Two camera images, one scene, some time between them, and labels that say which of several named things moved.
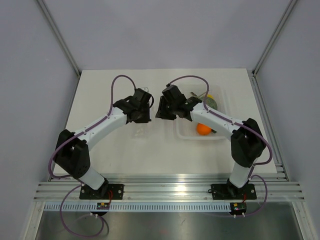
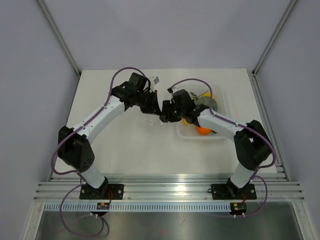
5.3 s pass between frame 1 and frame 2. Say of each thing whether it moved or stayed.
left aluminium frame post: stayed
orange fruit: stayed
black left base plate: stayed
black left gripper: moved
